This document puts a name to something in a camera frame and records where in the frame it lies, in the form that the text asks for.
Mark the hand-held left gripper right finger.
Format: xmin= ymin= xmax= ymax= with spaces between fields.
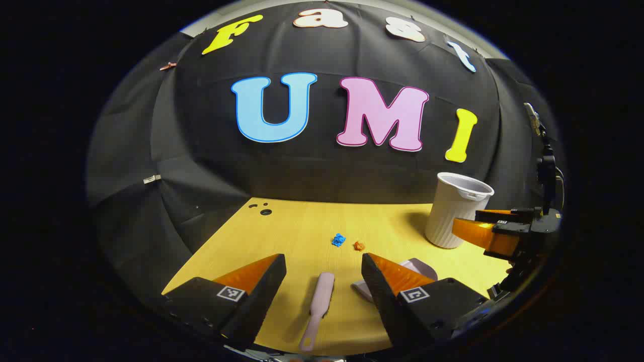
xmin=361 ymin=252 xmax=491 ymax=348

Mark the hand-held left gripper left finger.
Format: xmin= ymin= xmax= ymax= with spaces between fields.
xmin=161 ymin=253 xmax=287 ymax=349

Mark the pink dustpan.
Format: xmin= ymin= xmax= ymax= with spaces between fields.
xmin=351 ymin=258 xmax=439 ymax=303

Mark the white ribbed garbage bin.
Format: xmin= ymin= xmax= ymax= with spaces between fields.
xmin=425 ymin=172 xmax=495 ymax=249

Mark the small pink broom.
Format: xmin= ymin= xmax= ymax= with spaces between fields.
xmin=298 ymin=272 xmax=336 ymax=352

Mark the wooden desktop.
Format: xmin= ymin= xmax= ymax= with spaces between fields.
xmin=161 ymin=197 xmax=514 ymax=356

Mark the metal clip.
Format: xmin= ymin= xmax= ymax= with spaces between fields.
xmin=523 ymin=103 xmax=547 ymax=137

